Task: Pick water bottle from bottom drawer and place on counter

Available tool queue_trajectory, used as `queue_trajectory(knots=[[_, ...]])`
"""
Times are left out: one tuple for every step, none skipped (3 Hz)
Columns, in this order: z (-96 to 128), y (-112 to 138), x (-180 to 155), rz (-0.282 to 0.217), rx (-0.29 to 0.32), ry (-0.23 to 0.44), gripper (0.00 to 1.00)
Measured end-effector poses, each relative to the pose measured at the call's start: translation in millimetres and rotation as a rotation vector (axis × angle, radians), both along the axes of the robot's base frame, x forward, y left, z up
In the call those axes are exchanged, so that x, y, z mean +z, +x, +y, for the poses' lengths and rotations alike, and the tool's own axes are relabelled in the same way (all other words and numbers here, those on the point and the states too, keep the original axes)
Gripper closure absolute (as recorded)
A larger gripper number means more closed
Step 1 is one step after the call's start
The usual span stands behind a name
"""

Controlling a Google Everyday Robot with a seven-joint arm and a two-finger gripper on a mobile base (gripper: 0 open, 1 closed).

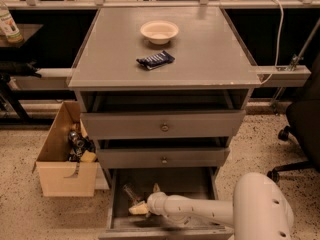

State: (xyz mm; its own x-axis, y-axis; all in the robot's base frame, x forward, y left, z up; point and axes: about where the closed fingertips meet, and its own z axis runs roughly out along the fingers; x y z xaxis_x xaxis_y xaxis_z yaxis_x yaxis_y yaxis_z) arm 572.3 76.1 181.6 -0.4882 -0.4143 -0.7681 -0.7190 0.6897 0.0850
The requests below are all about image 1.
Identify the dark blue snack packet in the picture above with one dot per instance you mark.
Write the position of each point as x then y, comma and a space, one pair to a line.
156, 60

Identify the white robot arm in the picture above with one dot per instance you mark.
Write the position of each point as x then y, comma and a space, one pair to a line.
258, 210

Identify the black office chair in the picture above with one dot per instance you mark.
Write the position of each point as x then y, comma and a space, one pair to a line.
303, 117

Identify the white paper bowl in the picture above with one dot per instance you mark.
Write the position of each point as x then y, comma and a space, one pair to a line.
159, 32

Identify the grey top drawer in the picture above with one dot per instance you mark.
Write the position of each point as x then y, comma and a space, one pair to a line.
149, 125

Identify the grey middle drawer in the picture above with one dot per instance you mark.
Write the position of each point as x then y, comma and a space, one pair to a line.
162, 157

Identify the grey drawer cabinet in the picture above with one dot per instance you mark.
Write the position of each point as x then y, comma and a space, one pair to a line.
210, 73

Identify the dark side table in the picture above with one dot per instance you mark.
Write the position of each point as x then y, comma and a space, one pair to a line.
13, 68

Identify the cardboard box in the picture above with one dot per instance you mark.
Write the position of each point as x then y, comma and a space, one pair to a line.
60, 177

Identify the grey drawer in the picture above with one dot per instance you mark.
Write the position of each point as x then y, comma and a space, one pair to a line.
195, 183
149, 125
162, 157

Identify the dark cans in box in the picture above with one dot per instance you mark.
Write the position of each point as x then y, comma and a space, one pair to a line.
79, 145

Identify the yellow sponge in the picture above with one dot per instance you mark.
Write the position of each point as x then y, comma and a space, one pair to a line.
88, 157

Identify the clear plastic water bottle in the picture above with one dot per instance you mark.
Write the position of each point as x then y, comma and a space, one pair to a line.
132, 193

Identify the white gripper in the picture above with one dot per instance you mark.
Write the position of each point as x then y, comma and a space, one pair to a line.
155, 201

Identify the green labelled bottle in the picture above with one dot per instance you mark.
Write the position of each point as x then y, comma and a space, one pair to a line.
8, 25

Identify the grey bottom drawer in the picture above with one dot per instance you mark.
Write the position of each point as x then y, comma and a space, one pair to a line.
195, 183

